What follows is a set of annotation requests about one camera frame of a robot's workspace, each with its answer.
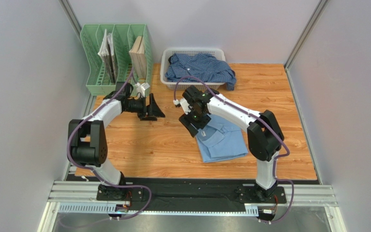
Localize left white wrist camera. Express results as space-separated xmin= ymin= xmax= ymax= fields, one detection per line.
xmin=134 ymin=83 xmax=150 ymax=97

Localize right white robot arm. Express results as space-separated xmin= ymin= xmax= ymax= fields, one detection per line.
xmin=173 ymin=86 xmax=284 ymax=202

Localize grey magazines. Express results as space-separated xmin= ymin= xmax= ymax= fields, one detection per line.
xmin=98 ymin=29 xmax=118 ymax=84

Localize green file organizer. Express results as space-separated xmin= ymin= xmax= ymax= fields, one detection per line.
xmin=80 ymin=24 xmax=154 ymax=96

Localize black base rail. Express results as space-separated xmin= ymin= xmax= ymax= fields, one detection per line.
xmin=48 ymin=174 xmax=338 ymax=223

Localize white plastic basket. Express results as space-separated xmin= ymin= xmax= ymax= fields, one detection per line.
xmin=160 ymin=47 xmax=226 ymax=90

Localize light blue long sleeve shirt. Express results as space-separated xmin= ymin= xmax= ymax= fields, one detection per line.
xmin=195 ymin=114 xmax=248 ymax=163

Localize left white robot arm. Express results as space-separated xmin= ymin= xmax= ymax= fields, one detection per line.
xmin=67 ymin=82 xmax=165 ymax=189

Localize dark blue checkered shirt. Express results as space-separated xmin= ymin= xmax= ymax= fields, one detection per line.
xmin=165 ymin=53 xmax=237 ymax=91

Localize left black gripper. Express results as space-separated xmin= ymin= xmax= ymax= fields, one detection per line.
xmin=125 ymin=94 xmax=165 ymax=121

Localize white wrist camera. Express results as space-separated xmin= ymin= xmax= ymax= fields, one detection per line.
xmin=173 ymin=98 xmax=191 ymax=115
xmin=134 ymin=83 xmax=150 ymax=97

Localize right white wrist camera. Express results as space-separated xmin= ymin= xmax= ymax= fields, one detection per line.
xmin=173 ymin=98 xmax=191 ymax=115

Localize beige books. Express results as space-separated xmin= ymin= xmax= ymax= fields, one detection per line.
xmin=129 ymin=36 xmax=147 ymax=80

